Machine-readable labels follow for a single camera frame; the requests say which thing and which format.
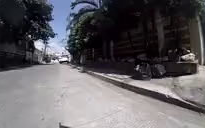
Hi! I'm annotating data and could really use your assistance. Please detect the robot's own part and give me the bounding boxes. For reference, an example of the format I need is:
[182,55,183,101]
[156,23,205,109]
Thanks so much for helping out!
[58,122,73,128]

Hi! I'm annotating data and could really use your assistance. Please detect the trees with palm fronds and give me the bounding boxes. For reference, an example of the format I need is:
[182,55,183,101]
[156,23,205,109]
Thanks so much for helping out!
[65,0,205,62]

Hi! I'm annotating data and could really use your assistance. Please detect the white vehicle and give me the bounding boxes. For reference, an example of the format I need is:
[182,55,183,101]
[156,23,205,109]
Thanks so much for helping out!
[58,54,71,65]

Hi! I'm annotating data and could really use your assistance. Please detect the dark boundary wall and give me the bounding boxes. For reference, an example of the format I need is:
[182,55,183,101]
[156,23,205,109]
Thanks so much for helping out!
[0,35,44,70]

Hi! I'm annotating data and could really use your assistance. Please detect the concrete planter box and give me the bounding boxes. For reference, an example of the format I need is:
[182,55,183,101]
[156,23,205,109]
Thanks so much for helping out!
[162,60,200,76]

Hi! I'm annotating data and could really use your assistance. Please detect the dark kerb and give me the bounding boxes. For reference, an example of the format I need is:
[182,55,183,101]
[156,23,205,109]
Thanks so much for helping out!
[69,64,205,117]

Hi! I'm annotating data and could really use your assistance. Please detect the white bag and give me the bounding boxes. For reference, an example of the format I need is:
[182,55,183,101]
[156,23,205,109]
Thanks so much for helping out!
[179,52,197,63]

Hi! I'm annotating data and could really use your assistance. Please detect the dark leafy trees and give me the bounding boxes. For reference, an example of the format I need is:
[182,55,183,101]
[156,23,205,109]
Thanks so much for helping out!
[0,0,58,52]

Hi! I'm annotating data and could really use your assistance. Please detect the grey concrete road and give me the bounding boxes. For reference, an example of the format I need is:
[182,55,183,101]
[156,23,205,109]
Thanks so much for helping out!
[0,62,205,128]

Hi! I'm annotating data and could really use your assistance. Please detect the black rubbish bag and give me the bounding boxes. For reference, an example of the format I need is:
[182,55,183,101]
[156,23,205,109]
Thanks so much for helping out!
[133,62,153,81]
[151,63,167,79]

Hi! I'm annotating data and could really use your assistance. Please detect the slatted fence with posts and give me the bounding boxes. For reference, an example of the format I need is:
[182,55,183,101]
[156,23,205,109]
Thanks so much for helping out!
[81,16,204,66]

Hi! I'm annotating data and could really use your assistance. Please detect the raised concrete pavement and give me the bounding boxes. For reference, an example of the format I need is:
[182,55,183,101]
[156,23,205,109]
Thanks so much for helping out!
[89,65,205,113]

